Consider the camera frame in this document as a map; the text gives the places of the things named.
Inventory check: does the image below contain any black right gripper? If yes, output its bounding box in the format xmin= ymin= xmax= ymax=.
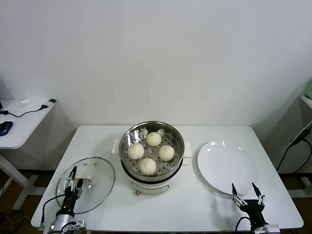
xmin=232 ymin=182 xmax=268 ymax=226

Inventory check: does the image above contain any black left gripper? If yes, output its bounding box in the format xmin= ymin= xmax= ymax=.
xmin=60 ymin=166 xmax=83 ymax=215

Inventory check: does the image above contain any glass lid with cream handle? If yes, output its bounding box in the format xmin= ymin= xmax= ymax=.
xmin=56 ymin=156 xmax=116 ymax=214

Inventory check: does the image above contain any white steamed baozi bun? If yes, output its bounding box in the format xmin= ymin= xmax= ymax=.
xmin=138 ymin=157 xmax=157 ymax=176
xmin=145 ymin=132 xmax=162 ymax=147
xmin=128 ymin=143 xmax=145 ymax=160
xmin=158 ymin=145 xmax=176 ymax=162

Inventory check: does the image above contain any steel perforated steamer basket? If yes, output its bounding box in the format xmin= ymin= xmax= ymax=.
xmin=112 ymin=120 xmax=193 ymax=178

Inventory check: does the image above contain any white oval plate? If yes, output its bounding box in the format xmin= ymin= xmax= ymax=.
xmin=196 ymin=140 xmax=258 ymax=195

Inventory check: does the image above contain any cream electric cooker pot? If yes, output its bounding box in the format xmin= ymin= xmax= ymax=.
xmin=121 ymin=156 xmax=193 ymax=196

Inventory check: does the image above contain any white side table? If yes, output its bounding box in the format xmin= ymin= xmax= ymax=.
xmin=0 ymin=98 xmax=58 ymax=210

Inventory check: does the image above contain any blue computer mouse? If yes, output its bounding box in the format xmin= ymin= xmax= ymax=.
xmin=0 ymin=120 xmax=14 ymax=136

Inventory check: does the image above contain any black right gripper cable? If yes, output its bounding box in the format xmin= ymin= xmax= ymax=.
xmin=234 ymin=216 xmax=252 ymax=234

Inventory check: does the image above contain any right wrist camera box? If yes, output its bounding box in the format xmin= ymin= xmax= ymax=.
xmin=253 ymin=223 xmax=280 ymax=234

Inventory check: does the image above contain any thin black desk cable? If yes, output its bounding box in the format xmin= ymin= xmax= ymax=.
xmin=0 ymin=103 xmax=48 ymax=118

